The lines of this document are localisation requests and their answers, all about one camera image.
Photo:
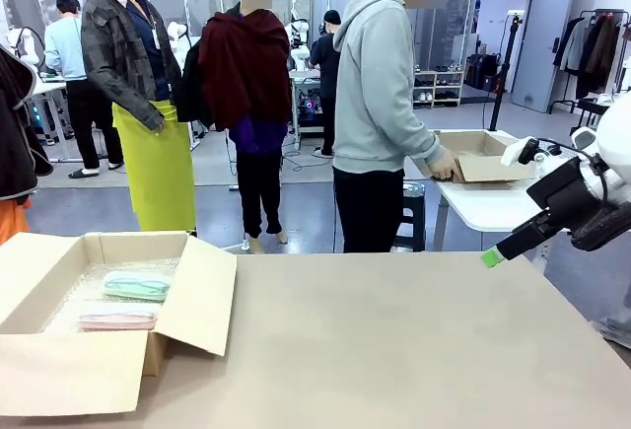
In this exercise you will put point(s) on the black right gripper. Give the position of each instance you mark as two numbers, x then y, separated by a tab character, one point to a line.
562	190

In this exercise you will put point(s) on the cardboard box with bubble wrap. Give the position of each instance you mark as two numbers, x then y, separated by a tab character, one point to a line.
483	163

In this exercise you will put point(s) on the mint green glasses case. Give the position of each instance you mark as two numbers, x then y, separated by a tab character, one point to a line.
140	286

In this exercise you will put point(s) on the pink glasses case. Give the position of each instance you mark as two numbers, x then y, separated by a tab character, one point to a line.
118	320

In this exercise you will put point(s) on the cardboard shipping box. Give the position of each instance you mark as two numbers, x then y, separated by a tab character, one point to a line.
98	360

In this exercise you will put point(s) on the person's right forearm grey sleeve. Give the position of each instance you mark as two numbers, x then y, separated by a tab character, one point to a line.
419	145

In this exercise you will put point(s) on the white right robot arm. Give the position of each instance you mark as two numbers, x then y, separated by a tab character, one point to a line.
613	153

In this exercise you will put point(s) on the person's right hand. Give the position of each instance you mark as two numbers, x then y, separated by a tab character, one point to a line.
447	168

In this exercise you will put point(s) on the white side table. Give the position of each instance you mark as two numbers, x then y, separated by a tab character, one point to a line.
473	202

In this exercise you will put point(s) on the black plastic stool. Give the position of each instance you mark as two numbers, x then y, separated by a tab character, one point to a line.
413	217

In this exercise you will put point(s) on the grey crumpled sheet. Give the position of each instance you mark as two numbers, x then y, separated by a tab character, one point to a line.
616	333

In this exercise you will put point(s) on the black tripod stand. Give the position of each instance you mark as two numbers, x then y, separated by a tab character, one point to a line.
505	74

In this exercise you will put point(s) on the white shoe rack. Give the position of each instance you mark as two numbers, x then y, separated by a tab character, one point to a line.
439	86

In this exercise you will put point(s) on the person in grey hoodie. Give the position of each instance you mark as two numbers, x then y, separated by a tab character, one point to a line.
374	118

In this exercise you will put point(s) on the black clothes rack with coats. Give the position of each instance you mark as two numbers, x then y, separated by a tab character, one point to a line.
591	54

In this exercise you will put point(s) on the person in black clothes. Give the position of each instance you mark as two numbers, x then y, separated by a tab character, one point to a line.
328	79

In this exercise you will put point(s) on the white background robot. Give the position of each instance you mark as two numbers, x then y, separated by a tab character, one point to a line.
298	49

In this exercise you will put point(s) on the mannequin dark red cloak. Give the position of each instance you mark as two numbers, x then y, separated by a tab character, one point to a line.
244	93

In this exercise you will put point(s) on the mannequin plaid jacket yellow skirt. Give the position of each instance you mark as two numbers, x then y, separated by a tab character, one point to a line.
143	103

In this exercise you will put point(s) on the clear bubble wrap sheet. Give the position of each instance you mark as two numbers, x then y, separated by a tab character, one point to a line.
84	291

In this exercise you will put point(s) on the person in light blue shirt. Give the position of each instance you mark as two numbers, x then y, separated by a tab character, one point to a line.
74	84

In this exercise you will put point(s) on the orange garment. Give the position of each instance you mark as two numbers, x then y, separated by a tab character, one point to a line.
11	222

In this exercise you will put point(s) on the black coat grey lining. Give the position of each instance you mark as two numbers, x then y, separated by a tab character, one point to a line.
17	128

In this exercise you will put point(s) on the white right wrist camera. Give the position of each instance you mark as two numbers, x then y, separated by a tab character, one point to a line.
520	150

